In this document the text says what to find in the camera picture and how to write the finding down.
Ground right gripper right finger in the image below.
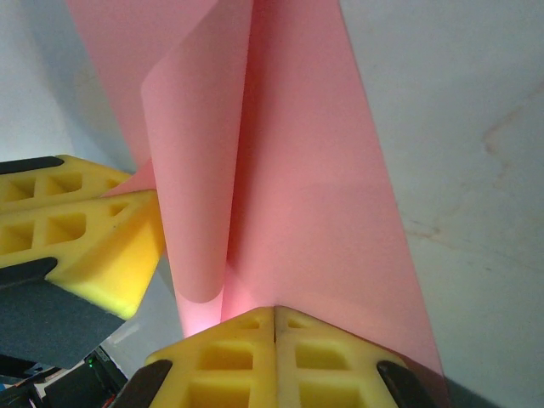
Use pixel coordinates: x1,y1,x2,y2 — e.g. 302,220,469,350
275,306,441,408

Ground pink square paper sheet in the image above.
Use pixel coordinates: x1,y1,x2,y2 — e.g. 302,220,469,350
65,0,452,408

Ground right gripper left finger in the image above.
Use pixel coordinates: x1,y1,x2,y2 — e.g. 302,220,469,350
112,306,277,408

